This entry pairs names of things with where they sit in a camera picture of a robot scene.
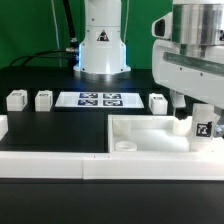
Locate white U-shaped obstacle fence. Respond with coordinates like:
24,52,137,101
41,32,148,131
0,114,224,181

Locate white square tabletop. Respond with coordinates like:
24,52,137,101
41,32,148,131
108,115,224,153

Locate thin white cable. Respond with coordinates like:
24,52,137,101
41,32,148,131
50,0,62,68

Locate white marker plate with tags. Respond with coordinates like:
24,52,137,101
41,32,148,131
55,92,144,108

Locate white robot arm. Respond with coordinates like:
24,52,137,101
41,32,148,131
74,0,224,138

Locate black cable bundle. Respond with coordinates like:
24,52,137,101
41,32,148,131
9,48,80,68

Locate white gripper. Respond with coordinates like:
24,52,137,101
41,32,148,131
152,39,224,138

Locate black thick cable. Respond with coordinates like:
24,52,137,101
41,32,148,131
62,0,79,51

